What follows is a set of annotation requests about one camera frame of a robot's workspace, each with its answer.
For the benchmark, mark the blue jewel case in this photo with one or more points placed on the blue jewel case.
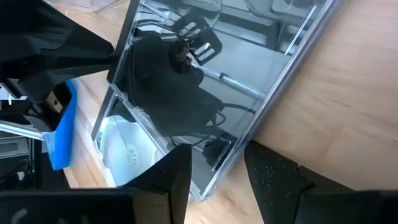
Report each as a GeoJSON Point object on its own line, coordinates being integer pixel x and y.
{"type": "Point", "coordinates": [62, 146]}

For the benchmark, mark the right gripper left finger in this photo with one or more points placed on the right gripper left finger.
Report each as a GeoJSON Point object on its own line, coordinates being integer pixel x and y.
{"type": "Point", "coordinates": [174, 174]}

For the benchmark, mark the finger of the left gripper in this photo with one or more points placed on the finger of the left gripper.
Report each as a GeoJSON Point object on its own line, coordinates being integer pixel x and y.
{"type": "Point", "coordinates": [46, 46]}

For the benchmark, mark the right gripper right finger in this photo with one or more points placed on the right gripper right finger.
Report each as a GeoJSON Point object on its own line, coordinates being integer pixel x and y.
{"type": "Point", "coordinates": [273, 180]}

